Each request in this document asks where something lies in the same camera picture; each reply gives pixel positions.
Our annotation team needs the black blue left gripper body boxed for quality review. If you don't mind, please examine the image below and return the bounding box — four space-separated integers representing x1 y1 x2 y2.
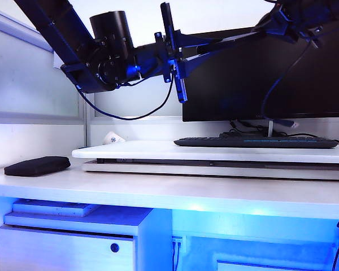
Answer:
135 2 189 103

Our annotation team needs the black computer monitor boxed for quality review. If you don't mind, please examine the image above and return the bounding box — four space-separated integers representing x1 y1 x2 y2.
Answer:
182 19 339 123

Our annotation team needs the grey desk riser base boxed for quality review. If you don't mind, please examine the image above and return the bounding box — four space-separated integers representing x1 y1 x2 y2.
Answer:
81 159 339 182

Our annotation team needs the black fabric pouch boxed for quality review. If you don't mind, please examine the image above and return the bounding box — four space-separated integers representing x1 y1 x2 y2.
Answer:
3 156 71 177

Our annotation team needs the black monitor cable bundle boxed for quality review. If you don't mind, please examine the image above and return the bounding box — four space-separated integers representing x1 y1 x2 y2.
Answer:
219 120 268 139

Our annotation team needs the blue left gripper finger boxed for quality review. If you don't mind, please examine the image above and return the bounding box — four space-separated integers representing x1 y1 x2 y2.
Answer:
176 53 215 80
174 28 215 49

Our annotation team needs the black usb data cable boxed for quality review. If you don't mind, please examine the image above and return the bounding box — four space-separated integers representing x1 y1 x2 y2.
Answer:
261 36 300 129

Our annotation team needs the white paper cup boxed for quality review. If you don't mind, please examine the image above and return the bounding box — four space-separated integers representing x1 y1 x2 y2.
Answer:
103 131 127 146

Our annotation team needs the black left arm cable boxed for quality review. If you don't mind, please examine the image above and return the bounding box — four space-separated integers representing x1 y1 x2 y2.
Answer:
78 72 176 121

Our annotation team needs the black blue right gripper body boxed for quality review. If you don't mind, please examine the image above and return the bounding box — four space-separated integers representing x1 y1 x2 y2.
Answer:
273 3 323 47

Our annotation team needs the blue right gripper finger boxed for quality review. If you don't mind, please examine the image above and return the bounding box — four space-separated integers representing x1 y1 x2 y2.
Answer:
255 10 279 32

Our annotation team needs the black computer keyboard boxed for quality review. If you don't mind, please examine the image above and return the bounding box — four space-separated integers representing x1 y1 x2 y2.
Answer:
173 136 339 150

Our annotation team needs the frosted side partition panel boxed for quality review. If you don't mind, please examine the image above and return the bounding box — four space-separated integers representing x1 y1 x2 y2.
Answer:
0 8 87 125

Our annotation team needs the flat white board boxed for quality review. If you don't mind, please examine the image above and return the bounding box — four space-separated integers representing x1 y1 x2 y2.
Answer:
11 199 101 218

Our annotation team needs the white desk riser board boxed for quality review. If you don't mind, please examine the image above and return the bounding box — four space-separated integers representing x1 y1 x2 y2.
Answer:
72 140 339 165

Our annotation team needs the grey partition bracket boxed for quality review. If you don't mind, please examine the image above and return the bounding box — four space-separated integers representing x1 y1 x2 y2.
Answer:
53 51 66 70

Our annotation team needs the silver partition corner post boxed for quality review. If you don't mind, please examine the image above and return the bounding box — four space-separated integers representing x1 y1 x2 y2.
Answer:
78 90 95 149

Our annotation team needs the white drawer cabinet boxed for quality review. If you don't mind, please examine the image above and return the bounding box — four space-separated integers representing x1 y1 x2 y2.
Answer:
0 206 173 271

